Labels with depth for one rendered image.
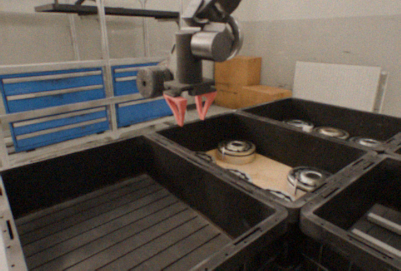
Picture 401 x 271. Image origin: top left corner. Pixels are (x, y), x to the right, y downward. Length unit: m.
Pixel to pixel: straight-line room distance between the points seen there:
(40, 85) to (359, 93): 3.32
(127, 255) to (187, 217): 0.12
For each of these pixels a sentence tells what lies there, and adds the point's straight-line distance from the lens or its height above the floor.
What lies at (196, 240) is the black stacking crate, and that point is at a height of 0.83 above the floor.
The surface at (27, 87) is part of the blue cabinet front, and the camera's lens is 2.33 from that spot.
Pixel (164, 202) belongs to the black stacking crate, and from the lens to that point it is 0.58.
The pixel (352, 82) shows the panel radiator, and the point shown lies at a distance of 3.81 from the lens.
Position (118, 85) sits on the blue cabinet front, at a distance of 2.58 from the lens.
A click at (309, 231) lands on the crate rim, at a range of 0.40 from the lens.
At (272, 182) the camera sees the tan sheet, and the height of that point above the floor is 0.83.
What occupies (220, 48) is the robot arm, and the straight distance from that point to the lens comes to 0.54.
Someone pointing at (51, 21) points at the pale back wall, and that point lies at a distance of 3.25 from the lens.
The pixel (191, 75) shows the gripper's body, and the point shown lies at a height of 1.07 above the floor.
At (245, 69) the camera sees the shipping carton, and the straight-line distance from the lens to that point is 4.14.
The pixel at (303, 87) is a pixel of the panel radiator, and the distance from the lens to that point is 4.05.
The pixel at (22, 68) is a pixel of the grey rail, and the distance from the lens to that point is 2.30.
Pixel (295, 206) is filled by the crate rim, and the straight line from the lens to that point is 0.41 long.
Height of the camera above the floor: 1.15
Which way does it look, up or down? 19 degrees down
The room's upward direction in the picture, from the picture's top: straight up
